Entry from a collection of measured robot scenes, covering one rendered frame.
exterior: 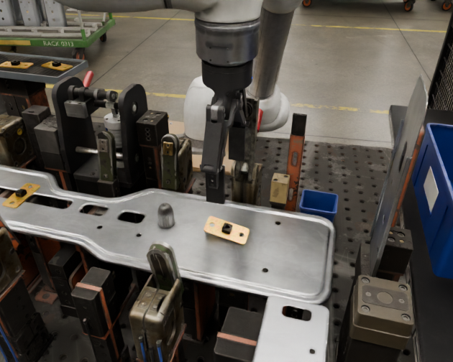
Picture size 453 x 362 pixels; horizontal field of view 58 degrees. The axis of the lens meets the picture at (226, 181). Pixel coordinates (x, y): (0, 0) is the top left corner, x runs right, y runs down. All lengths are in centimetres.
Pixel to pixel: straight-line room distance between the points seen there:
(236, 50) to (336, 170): 106
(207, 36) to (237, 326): 44
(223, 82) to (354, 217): 87
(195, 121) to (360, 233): 70
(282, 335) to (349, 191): 89
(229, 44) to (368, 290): 41
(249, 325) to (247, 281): 8
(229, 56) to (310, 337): 42
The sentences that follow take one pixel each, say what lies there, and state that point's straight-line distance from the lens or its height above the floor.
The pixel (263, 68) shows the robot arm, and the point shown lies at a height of 109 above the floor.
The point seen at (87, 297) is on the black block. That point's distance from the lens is 74.
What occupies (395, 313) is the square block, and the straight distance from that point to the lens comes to 64.
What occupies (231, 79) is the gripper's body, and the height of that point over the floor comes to 133.
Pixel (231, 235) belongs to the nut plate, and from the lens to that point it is 78.
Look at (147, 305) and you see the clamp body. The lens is 64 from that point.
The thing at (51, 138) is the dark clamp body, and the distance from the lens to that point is 108.
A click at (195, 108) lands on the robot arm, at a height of 90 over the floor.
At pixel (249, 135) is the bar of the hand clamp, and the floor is 114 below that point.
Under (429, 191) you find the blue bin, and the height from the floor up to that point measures 109.
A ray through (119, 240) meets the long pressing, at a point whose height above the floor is 100.
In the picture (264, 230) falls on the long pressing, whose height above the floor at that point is 100.
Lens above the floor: 154
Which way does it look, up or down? 35 degrees down
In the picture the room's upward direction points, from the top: straight up
